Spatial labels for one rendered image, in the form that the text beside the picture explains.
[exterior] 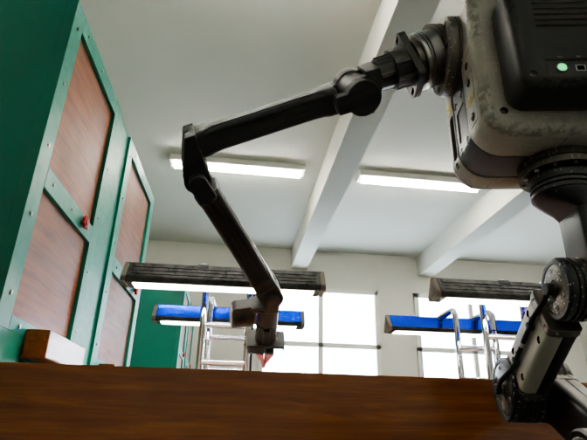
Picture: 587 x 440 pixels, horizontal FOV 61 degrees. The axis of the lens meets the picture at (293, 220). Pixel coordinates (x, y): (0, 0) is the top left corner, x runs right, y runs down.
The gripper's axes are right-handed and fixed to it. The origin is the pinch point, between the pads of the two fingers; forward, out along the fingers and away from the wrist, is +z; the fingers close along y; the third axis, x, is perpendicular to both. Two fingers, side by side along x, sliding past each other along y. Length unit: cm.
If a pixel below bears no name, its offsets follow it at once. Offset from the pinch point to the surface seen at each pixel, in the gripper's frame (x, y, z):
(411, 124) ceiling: -291, -118, 3
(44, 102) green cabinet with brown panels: -27, 62, -62
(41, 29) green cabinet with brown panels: -46, 68, -78
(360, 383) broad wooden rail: 21.9, -21.6, -15.3
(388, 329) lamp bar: -57, -53, 30
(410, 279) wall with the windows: -474, -216, 269
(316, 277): -24.2, -15.4, -14.1
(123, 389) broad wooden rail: 24.3, 31.2, -13.3
